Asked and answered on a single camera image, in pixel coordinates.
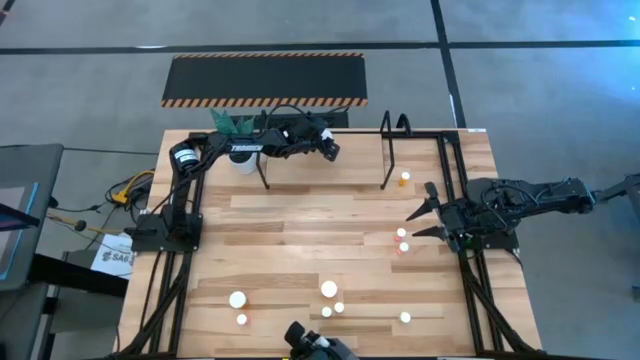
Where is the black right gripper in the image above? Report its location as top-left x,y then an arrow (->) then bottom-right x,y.
405,180 -> 474,252

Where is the black hazard-striped floor mat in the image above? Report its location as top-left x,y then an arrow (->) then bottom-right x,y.
160,52 -> 369,109

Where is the potted snake plant white pot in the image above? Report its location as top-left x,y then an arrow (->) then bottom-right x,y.
208,108 -> 259,176

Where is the white printed paper sheet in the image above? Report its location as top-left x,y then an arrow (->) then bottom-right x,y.
90,232 -> 135,280

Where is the black side table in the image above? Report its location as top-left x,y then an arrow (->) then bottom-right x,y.
27,252 -> 130,299

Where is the tablet with blue edge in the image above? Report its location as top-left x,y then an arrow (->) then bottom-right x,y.
0,182 -> 40,281

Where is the wooden shelf black wire frame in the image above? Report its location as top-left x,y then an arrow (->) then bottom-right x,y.
255,108 -> 412,191

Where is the yellow power cable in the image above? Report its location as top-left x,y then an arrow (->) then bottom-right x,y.
110,169 -> 156,206

